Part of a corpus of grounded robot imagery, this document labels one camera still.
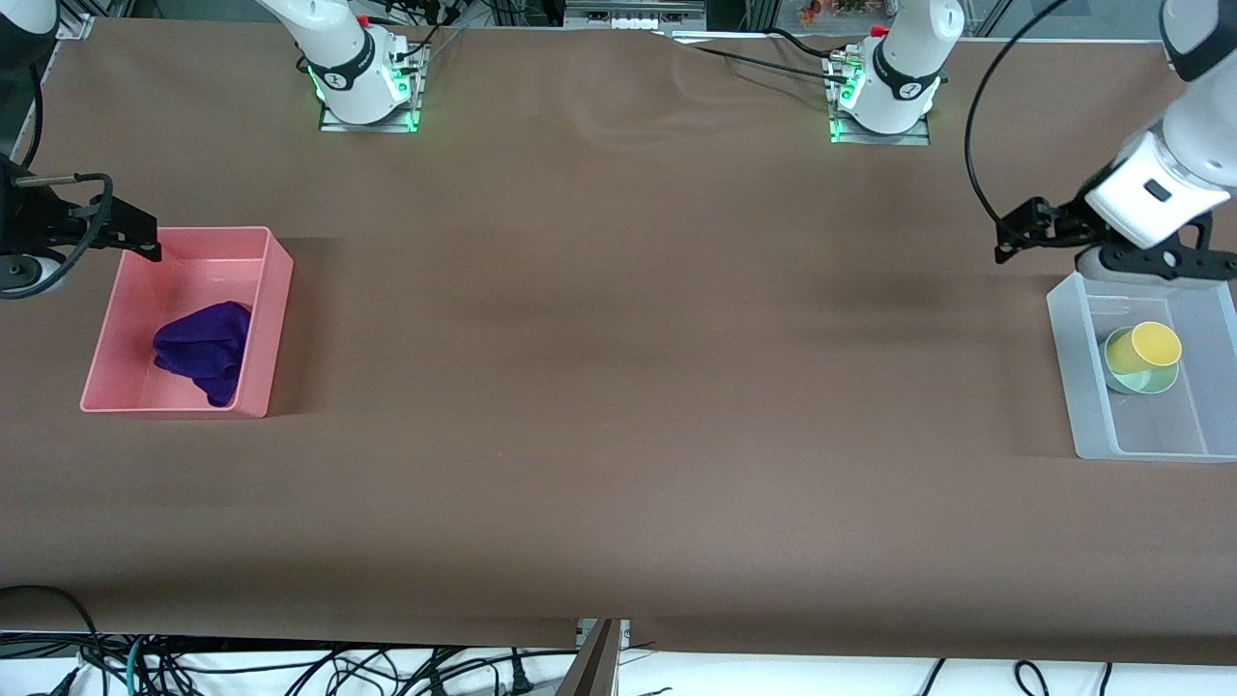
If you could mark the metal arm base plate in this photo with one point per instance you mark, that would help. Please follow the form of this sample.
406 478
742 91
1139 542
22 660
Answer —
387 126
908 138

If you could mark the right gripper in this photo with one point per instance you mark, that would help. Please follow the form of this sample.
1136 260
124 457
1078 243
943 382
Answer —
27 215

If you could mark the clear plastic bin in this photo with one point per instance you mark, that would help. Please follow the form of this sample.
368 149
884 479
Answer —
1160 425

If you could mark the dark table leg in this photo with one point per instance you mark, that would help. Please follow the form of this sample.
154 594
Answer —
594 667

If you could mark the purple microfibre cloth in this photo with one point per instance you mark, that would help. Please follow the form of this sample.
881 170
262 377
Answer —
208 350

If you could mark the orange background object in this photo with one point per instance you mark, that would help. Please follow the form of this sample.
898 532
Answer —
831 10

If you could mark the yellow plastic cup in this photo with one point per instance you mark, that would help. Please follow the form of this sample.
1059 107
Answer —
1155 343

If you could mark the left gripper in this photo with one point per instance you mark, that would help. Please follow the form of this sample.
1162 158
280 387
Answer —
1066 218

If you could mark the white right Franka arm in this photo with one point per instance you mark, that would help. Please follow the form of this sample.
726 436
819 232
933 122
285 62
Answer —
348 68

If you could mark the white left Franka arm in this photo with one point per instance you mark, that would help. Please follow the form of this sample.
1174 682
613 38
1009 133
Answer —
894 87

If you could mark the white connector strip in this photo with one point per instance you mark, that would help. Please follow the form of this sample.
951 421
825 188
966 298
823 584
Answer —
636 21

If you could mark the pale green bowl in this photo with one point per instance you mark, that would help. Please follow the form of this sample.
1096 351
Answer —
1156 385

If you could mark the pink plastic bin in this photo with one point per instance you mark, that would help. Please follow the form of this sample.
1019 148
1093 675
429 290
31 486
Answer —
193 261

